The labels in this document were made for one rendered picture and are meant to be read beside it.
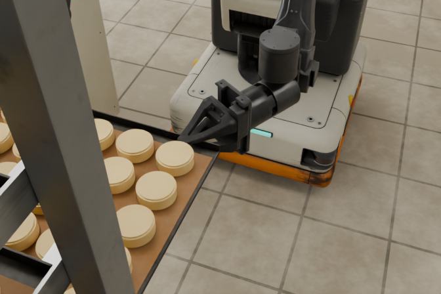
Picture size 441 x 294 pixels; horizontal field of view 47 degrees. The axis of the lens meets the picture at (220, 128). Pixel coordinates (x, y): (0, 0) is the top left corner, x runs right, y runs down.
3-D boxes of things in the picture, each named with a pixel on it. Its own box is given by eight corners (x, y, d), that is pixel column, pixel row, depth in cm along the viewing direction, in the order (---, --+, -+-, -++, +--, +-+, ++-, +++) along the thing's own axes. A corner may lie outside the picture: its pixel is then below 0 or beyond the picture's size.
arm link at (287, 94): (303, 107, 79) (278, 90, 82) (307, 71, 74) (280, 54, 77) (271, 126, 76) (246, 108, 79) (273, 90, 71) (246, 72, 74)
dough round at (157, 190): (134, 211, 61) (132, 201, 60) (139, 180, 65) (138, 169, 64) (176, 211, 61) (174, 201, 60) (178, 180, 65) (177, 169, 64)
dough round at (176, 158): (184, 182, 65) (183, 171, 63) (149, 170, 66) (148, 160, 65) (200, 156, 68) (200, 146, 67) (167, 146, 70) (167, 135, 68)
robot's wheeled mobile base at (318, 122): (228, 53, 241) (228, 7, 223) (361, 84, 224) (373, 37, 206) (166, 148, 196) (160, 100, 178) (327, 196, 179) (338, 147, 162)
